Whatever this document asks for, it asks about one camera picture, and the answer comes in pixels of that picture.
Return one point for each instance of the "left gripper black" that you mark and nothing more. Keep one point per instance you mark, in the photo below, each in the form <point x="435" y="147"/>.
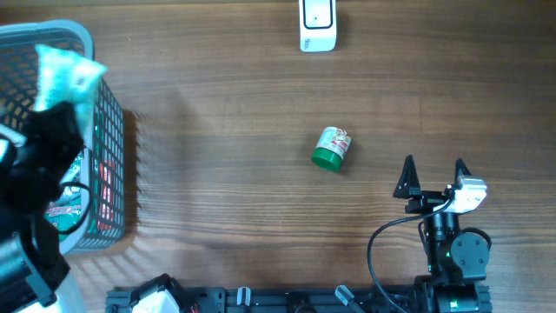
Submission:
<point x="37" y="128"/>

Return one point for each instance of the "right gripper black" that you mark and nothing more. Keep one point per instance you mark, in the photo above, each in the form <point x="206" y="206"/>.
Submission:
<point x="408" y="187"/>

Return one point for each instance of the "mint green white pouch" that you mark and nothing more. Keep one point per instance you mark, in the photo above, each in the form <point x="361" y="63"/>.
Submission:
<point x="66" y="76"/>

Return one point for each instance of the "green 3M gloves package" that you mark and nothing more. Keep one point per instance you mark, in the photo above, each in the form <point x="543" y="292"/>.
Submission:
<point x="66" y="210"/>

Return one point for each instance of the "green lid jar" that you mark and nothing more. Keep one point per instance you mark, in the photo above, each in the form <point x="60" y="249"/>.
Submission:
<point x="331" y="149"/>

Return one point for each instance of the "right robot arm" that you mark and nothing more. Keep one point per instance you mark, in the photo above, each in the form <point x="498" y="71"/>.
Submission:
<point x="457" y="258"/>

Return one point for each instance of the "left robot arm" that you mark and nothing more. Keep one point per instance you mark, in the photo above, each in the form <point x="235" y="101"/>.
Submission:
<point x="32" y="266"/>

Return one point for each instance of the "white barcode scanner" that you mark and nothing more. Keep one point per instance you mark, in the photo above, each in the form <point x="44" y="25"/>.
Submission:
<point x="318" y="25"/>

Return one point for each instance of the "grey plastic shopping basket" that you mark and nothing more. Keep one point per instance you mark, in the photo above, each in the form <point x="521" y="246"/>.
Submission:
<point x="102" y="222"/>

